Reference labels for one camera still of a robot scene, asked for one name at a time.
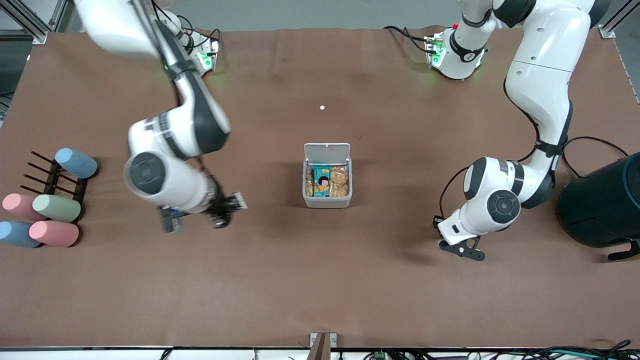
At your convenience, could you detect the small white lidded bin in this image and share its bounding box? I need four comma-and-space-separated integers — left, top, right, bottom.
302, 142, 354, 209

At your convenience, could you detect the teal round pedal bin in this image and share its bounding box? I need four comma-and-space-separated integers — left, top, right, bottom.
558, 152, 640, 248

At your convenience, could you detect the black bin foot pedal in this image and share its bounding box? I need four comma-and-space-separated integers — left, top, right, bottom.
607, 240, 640, 262

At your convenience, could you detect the teal snack packet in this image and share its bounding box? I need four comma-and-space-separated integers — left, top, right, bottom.
312, 165, 332, 198

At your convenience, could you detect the brown table cover sheet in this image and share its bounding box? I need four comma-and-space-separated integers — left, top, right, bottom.
0, 26, 640, 349

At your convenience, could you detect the large clear cookie bag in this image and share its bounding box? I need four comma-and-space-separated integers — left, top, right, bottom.
329, 165, 350, 198

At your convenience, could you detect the light blue plastic cup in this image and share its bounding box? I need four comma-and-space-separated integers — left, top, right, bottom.
54, 147, 99, 180
0, 220, 43, 249

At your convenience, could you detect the pale green plastic cup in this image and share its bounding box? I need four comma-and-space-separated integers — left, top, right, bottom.
32, 194, 82, 223

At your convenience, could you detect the dark brown cup rack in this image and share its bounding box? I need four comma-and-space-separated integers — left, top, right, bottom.
20, 151, 90, 223

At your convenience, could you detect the pink plastic cup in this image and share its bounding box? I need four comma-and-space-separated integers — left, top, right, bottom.
1, 193, 46, 222
28, 220, 80, 248

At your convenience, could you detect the thin black wire loop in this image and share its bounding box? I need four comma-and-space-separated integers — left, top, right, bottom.
561, 136, 629, 179

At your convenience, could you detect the black cable bundle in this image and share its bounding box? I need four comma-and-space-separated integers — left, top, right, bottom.
500, 340, 640, 360

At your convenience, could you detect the metal table edge bracket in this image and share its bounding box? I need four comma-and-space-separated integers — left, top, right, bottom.
309, 332, 337, 360

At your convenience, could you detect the black right arm base cable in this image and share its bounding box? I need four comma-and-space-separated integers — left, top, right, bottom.
150, 0, 222, 51

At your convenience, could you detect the black arm base cable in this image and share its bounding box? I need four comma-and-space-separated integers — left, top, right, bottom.
150, 0, 222, 51
383, 25, 432, 54

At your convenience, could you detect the black left arm base cable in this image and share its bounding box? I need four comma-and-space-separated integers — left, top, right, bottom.
383, 25, 432, 54

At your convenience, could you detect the aluminium frame profile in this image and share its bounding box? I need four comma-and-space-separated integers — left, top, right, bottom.
0, 0, 68, 45
597, 0, 640, 39

